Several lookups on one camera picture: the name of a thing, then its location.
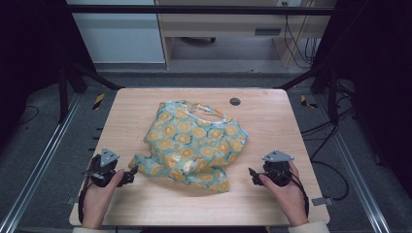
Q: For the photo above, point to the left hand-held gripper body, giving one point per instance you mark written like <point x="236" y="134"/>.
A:
<point x="104" y="168"/>

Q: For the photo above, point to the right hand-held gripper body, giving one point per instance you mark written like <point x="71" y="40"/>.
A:
<point x="277" y="171"/>

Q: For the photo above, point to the teal orange-print shopping bag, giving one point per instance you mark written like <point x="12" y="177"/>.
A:
<point x="194" y="145"/>

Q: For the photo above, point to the person's right hand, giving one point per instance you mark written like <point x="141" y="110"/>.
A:
<point x="286" y="200"/>

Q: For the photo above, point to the person's left hand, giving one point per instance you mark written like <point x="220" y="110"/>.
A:
<point x="98" y="200"/>

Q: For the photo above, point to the grey round table grommet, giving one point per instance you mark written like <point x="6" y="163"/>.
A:
<point x="234" y="101"/>

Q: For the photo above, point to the yellow clamp right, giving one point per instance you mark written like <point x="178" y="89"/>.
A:
<point x="306" y="102"/>

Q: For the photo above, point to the white cabinet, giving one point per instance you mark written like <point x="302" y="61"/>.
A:
<point x="120" y="35"/>

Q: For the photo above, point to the black curtain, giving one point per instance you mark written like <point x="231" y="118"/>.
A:
<point x="379" y="81"/>
<point x="29" y="48"/>

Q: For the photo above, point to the grey table edge bracket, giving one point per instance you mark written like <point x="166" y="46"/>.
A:
<point x="72" y="200"/>
<point x="322" y="201"/>

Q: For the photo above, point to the aluminium floor rail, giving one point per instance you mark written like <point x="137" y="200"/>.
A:
<point x="356" y="168"/>
<point x="39" y="165"/>

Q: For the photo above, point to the black metal frame stand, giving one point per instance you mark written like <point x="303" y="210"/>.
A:
<point x="63" y="93"/>
<point x="332" y="93"/>

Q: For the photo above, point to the black horizontal frame bar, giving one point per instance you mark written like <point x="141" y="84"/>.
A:
<point x="194" y="9"/>

